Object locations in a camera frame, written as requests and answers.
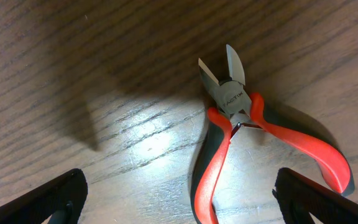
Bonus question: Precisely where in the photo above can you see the red handled pliers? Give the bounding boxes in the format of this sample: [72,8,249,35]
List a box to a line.
[190,45,355,223]

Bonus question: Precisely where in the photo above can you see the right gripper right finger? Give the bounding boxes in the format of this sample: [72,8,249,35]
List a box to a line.
[273,167,358,224]

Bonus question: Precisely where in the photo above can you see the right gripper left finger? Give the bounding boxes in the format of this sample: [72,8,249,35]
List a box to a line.
[0,169,88,224]

